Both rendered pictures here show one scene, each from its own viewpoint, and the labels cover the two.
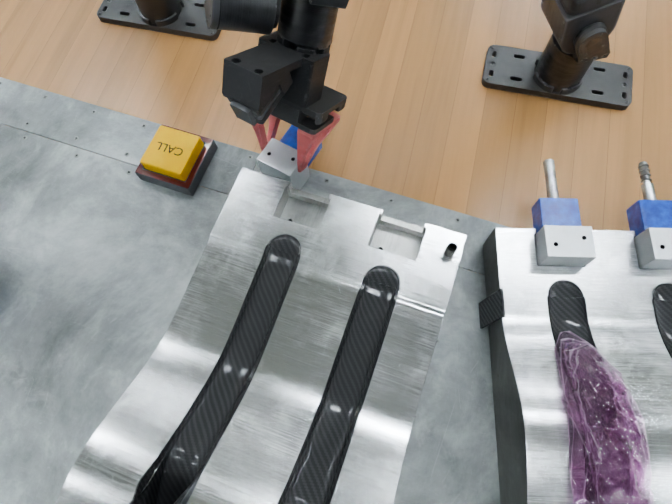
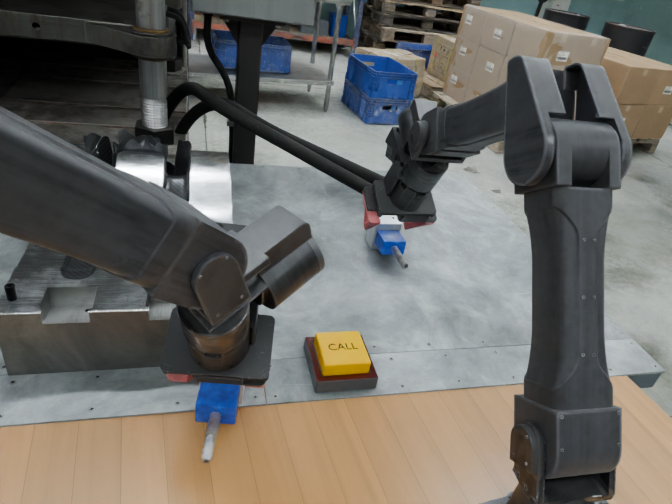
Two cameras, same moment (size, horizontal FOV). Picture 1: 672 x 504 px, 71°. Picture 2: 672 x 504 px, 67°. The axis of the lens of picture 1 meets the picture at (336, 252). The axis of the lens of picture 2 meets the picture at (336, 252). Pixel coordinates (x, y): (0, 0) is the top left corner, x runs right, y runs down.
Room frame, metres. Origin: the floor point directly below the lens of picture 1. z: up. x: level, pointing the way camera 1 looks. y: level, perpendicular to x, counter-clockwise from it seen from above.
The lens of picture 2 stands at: (0.69, -0.17, 1.27)
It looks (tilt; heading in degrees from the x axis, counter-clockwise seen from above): 32 degrees down; 135
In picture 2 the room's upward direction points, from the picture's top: 10 degrees clockwise
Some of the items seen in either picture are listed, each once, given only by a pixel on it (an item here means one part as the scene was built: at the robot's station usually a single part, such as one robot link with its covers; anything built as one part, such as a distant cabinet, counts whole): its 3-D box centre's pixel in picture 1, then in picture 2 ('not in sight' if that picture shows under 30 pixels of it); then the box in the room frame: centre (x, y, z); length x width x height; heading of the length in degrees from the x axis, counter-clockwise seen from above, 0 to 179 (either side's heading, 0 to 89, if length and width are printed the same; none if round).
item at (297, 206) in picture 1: (304, 212); (171, 309); (0.23, 0.03, 0.87); 0.05 x 0.05 x 0.04; 64
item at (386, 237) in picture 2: not in sight; (392, 245); (0.20, 0.45, 0.83); 0.13 x 0.05 x 0.05; 155
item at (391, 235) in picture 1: (396, 240); (70, 312); (0.19, -0.07, 0.87); 0.05 x 0.05 x 0.04; 64
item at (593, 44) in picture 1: (582, 22); not in sight; (0.43, -0.33, 0.90); 0.09 x 0.06 x 0.06; 5
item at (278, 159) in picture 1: (304, 140); (217, 407); (0.36, 0.02, 0.83); 0.13 x 0.05 x 0.05; 142
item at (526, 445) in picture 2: not in sight; (563, 459); (0.63, 0.23, 0.90); 0.09 x 0.06 x 0.06; 62
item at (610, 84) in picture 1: (566, 58); not in sight; (0.43, -0.34, 0.84); 0.20 x 0.07 x 0.08; 69
